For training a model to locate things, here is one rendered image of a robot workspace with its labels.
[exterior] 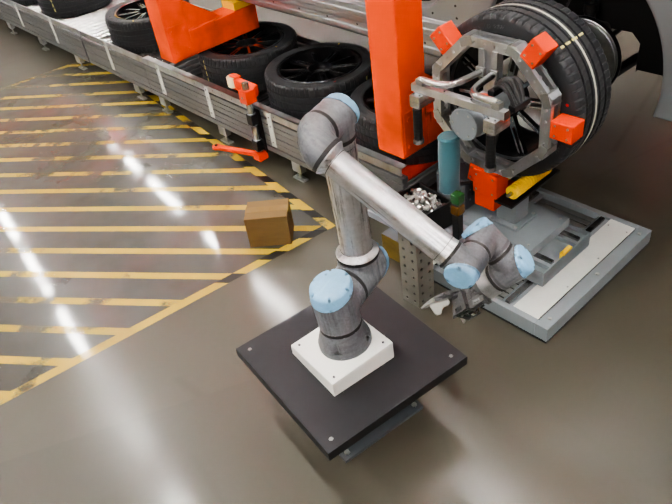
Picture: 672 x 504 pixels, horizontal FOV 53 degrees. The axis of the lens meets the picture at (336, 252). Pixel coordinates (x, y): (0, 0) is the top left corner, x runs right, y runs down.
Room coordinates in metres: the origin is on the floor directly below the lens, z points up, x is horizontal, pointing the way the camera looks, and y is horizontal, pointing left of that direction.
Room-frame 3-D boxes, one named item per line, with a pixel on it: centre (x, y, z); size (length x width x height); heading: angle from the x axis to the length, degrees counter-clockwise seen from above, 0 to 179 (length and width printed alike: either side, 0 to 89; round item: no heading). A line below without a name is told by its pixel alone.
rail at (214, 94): (3.66, 0.36, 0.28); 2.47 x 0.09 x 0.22; 37
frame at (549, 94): (2.28, -0.68, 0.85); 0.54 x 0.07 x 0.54; 37
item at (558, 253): (2.35, -0.83, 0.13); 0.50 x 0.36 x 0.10; 37
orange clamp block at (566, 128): (2.03, -0.87, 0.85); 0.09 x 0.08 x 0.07; 37
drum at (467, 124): (2.24, -0.62, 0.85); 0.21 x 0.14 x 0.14; 127
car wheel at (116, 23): (5.36, 1.16, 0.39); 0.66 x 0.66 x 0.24
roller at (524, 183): (2.24, -0.83, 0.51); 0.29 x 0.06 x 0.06; 127
